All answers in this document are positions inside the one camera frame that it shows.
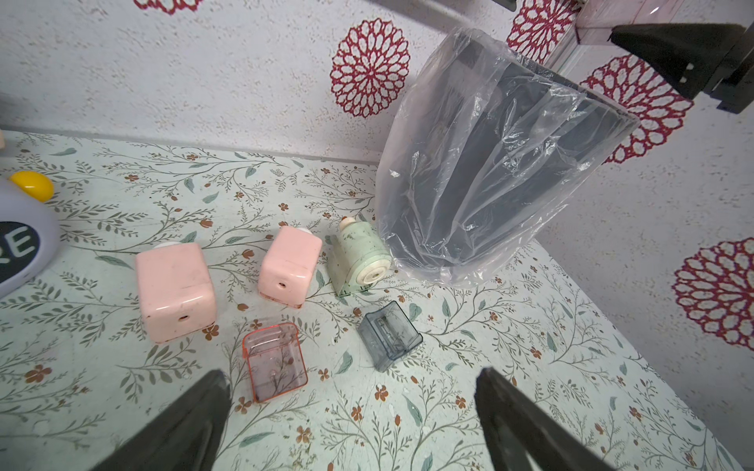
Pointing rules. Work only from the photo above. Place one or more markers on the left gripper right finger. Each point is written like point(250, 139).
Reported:
point(521, 436)

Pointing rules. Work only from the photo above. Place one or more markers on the green pencil sharpener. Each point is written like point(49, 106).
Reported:
point(358, 260)

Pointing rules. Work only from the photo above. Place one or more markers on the purple tissue box toy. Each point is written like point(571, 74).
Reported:
point(30, 231)

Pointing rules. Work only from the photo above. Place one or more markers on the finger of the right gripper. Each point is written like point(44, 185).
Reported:
point(692, 58)

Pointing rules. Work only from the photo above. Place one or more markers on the grey trash bin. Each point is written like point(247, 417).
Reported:
point(500, 171)

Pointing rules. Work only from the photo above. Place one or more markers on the clear plastic bin liner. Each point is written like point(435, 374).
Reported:
point(489, 165)

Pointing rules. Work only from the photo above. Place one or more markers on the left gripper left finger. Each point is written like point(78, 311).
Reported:
point(184, 436)

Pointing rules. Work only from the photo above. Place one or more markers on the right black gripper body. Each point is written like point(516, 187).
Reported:
point(735, 92)

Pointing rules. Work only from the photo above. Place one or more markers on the pink clear shavings tray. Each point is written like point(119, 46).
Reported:
point(275, 361)
point(597, 18)

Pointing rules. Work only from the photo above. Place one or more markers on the pink pencil sharpener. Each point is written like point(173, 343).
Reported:
point(176, 293)
point(289, 266)

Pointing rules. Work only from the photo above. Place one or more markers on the grey sharpener shavings tray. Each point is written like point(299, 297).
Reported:
point(389, 336)

